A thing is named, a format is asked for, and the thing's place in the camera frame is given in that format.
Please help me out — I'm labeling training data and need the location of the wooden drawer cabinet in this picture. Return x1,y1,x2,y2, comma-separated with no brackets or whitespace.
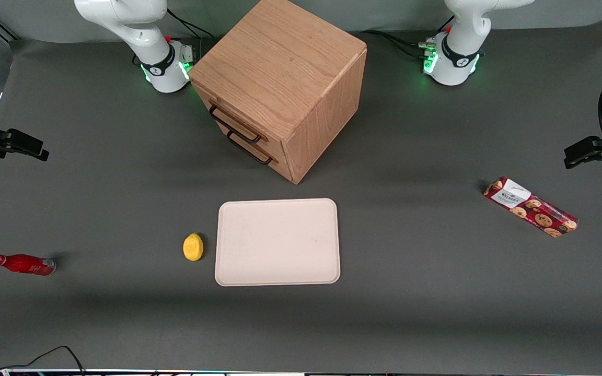
189,0,368,185

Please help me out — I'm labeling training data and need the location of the red cookie box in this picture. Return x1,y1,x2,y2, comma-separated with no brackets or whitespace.
483,177,580,239

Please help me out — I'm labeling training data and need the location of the red bottle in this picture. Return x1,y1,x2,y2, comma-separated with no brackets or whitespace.
0,254,57,276

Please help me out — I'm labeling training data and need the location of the yellow lemon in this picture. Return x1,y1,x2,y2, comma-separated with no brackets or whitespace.
183,233,204,262

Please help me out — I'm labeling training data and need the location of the beige rectangular tray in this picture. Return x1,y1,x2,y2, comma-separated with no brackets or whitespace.
215,198,341,287

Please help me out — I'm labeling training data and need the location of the black right base cable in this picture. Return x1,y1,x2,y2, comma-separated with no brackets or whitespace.
167,8,214,40

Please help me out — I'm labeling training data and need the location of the black base cable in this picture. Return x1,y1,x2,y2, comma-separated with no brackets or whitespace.
167,8,214,40
366,16,456,59

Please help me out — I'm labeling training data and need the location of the thin black floor cable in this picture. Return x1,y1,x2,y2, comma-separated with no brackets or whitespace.
0,346,85,374

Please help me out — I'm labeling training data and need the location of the black left base cable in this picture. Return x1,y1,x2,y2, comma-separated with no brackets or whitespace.
366,16,456,59

